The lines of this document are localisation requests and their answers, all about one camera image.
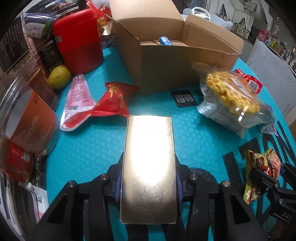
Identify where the silver purple snack packet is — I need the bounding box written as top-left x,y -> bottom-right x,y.
258,103 -> 278,136

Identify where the yellow lemon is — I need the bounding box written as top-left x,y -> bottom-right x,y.
47,65 -> 71,90

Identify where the small red snack packet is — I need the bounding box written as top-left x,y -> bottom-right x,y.
90,82 -> 138,118

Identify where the blue cylindrical snack tube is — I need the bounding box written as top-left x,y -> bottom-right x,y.
159,36 -> 173,46

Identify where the gold rectangular box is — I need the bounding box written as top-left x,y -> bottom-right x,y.
120,115 -> 177,225

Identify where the dark jar red label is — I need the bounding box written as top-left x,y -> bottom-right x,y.
0,137 -> 34,183

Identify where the yellow puffed snack bag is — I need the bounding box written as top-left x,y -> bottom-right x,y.
191,62 -> 271,138

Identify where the black snack pouch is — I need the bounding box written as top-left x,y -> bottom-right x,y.
26,0 -> 87,18

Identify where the red yellow snack packet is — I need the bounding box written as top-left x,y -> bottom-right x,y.
234,68 -> 263,94

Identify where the teal table mat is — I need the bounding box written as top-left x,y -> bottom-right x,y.
45,46 -> 296,241

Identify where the red plastic canister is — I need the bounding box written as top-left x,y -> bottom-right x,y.
53,9 -> 103,74

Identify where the pink white snack packet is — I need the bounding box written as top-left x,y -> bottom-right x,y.
60,74 -> 96,132

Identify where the grey cushioned chair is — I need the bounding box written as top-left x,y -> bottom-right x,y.
246,41 -> 295,116

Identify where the brown gold snack packet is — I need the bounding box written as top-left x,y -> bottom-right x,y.
243,148 -> 282,205

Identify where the clear jar orange label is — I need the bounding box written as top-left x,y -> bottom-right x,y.
1,75 -> 60,156

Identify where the open cardboard box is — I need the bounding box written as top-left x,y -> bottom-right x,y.
109,1 -> 244,95

